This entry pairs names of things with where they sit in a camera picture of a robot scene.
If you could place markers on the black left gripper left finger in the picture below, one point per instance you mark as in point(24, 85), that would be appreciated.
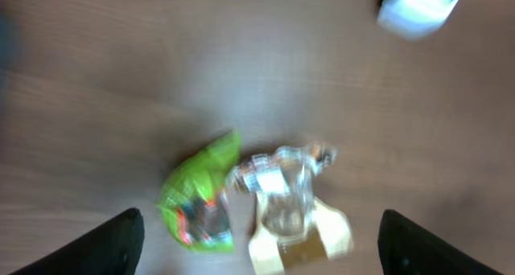
point(115, 247)

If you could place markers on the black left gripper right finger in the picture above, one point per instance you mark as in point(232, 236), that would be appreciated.
point(406, 248)

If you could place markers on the green snack bag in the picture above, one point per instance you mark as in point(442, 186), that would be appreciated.
point(193, 202)

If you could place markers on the beige brown snack bag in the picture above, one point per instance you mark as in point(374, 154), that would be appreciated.
point(292, 226)

